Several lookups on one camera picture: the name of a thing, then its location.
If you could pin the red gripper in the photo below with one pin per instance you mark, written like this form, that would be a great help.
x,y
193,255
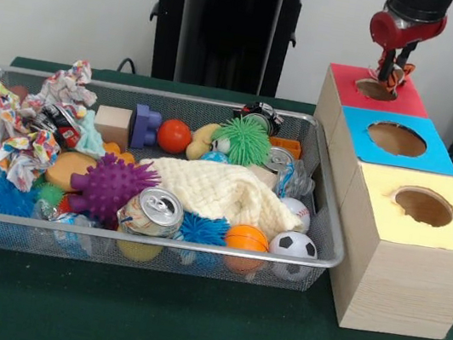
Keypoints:
x,y
395,31

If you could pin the orange striped tiger toy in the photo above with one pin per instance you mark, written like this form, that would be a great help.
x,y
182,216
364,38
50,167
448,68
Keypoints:
x,y
399,77

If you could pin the plain wooden cube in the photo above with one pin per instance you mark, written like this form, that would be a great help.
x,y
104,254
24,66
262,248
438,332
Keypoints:
x,y
114,125

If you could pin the clear mesh bin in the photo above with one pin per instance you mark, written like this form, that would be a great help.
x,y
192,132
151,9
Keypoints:
x,y
332,238

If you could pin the wooden box with three holes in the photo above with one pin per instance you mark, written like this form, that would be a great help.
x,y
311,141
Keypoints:
x,y
398,283

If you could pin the green fuzzy toy with eyes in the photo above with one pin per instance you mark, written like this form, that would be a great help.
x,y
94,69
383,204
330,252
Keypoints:
x,y
246,143

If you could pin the small soccer ball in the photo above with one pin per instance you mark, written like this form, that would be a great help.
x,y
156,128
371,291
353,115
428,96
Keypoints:
x,y
295,246

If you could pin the cream knitted cloth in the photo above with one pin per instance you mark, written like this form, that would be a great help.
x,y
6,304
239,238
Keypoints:
x,y
223,194

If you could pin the small orange basketball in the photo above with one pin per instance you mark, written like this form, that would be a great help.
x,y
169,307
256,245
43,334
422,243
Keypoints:
x,y
247,238

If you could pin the small red ball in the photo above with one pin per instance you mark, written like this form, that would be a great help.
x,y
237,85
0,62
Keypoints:
x,y
175,136

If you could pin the crushed silver can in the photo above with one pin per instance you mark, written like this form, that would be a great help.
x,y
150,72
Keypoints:
x,y
155,210

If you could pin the purple spiky ball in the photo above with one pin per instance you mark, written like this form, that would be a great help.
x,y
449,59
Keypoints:
x,y
111,188

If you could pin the colourful patterned cloth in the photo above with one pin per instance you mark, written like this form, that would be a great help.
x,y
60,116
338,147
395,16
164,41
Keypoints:
x,y
17,132

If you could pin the blue spiky ball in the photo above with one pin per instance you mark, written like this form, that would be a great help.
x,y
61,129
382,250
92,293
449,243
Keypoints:
x,y
5,195

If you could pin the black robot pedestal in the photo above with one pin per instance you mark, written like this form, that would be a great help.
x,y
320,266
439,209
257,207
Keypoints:
x,y
222,31

